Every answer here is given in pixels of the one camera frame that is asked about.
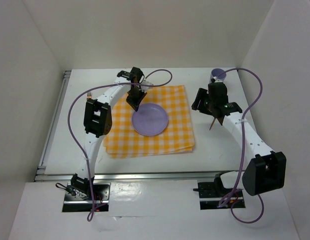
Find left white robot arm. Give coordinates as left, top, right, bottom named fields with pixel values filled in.
left=71, top=67, right=147, bottom=200

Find lilac cup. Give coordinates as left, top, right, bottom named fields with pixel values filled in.
left=210, top=68, right=227, bottom=82

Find aluminium left rail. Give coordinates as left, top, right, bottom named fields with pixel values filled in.
left=36, top=70, right=72, bottom=175

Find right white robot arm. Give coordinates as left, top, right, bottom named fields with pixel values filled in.
left=191, top=82, right=286, bottom=196

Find aluminium front rail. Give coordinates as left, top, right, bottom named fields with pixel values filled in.
left=34, top=169, right=245, bottom=182

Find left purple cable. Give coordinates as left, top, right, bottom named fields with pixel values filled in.
left=68, top=69, right=173, bottom=223

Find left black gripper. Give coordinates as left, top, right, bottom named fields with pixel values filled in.
left=125, top=87, right=146, bottom=112

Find copper fork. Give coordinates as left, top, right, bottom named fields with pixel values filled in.
left=86, top=91, right=92, bottom=100

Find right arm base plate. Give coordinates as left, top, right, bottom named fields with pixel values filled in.
left=193, top=181, right=245, bottom=210

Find lilac plate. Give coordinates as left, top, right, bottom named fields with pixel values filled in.
left=131, top=103, right=169, bottom=137

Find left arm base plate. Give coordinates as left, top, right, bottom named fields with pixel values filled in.
left=55, top=182, right=110, bottom=213

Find aluminium rail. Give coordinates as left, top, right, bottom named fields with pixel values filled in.
left=36, top=70, right=72, bottom=175
left=34, top=169, right=245, bottom=182

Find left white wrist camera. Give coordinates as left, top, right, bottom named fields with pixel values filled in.
left=139, top=80, right=154, bottom=93

